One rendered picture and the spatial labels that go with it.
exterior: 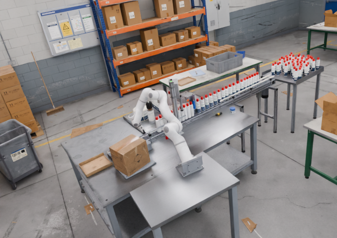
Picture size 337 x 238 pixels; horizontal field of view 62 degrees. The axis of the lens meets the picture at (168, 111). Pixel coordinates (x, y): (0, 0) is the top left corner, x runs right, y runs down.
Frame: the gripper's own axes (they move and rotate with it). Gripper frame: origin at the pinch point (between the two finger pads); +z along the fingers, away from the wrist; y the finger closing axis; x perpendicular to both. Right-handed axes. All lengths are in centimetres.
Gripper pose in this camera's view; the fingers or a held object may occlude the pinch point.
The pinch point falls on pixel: (144, 133)
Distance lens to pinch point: 335.9
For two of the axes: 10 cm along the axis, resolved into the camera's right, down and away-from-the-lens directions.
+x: -7.2, 6.4, -2.7
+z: 4.2, 7.1, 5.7
